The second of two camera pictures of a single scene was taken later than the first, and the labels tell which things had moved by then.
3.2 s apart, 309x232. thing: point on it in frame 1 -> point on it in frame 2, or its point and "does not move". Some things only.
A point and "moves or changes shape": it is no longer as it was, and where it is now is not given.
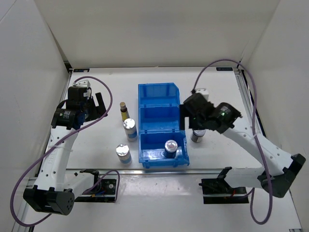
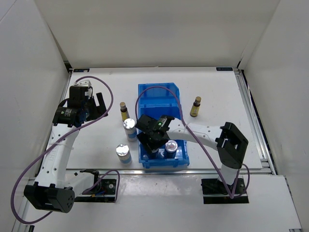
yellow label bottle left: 124,112 does not move
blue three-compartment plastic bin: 161,144 does not move
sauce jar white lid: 171,146 does not move
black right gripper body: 195,123 -> 153,143
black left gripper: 98,111 does not move
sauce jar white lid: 197,135 moves or changes shape
